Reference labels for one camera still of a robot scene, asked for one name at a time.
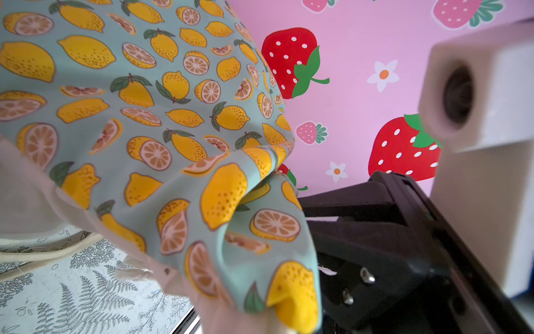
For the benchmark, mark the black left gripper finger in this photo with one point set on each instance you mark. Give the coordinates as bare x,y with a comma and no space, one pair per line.
391,263

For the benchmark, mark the lemon print pillow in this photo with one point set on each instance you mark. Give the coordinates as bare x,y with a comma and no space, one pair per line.
163,120

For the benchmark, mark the strawberry print pillow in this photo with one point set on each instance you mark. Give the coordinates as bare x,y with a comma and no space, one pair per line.
32,206

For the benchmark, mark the floral grey table mat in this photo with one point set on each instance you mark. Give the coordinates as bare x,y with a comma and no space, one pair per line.
22,295

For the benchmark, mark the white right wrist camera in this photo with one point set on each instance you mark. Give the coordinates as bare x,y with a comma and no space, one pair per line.
477,101

